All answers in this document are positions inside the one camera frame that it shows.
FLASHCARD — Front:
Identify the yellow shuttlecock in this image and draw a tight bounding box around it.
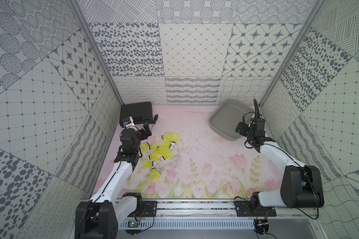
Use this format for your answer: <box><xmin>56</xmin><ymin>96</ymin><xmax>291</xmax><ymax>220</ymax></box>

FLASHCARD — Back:
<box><xmin>149</xmin><ymin>167</ymin><xmax>161</xmax><ymax>182</ymax></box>
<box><xmin>161</xmin><ymin>132</ymin><xmax>180</xmax><ymax>143</ymax></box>
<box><xmin>142</xmin><ymin>159</ymin><xmax>154</xmax><ymax>170</ymax></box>
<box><xmin>157</xmin><ymin>140</ymin><xmax>176</xmax><ymax>150</ymax></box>
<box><xmin>157</xmin><ymin>147</ymin><xmax>174</xmax><ymax>161</ymax></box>
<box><xmin>148</xmin><ymin>151</ymin><xmax>162</xmax><ymax>161</ymax></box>
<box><xmin>140</xmin><ymin>142</ymin><xmax>150</xmax><ymax>154</ymax></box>

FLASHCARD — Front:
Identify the grey plastic storage box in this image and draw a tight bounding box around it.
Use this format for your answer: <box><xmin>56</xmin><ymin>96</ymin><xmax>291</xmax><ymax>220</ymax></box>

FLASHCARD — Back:
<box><xmin>209</xmin><ymin>99</ymin><xmax>254</xmax><ymax>141</ymax></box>

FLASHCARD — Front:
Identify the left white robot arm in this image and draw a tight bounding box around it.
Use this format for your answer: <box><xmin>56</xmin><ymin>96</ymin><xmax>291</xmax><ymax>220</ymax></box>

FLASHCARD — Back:
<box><xmin>74</xmin><ymin>119</ymin><xmax>152</xmax><ymax>239</ymax></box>

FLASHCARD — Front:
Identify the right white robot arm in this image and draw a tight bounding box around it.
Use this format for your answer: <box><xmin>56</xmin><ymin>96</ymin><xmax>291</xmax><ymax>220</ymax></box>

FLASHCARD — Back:
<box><xmin>235</xmin><ymin>99</ymin><xmax>325</xmax><ymax>220</ymax></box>

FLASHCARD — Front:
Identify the black plastic tool case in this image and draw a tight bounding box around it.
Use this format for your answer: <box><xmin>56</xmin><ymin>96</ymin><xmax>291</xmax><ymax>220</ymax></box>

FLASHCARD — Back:
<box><xmin>119</xmin><ymin>102</ymin><xmax>154</xmax><ymax>127</ymax></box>

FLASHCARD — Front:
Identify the small green circuit board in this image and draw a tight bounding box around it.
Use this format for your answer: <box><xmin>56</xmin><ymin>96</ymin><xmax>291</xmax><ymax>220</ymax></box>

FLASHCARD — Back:
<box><xmin>127</xmin><ymin>220</ymin><xmax>140</xmax><ymax>229</ymax></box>

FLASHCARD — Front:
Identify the black handled screwdriver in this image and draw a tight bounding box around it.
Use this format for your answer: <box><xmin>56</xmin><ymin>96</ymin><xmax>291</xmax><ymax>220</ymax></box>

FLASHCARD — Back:
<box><xmin>153</xmin><ymin>115</ymin><xmax>159</xmax><ymax>124</ymax></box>

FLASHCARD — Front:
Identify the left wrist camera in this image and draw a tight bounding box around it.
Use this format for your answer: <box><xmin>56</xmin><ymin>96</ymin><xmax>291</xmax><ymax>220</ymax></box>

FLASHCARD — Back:
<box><xmin>121</xmin><ymin>117</ymin><xmax>135</xmax><ymax>128</ymax></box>

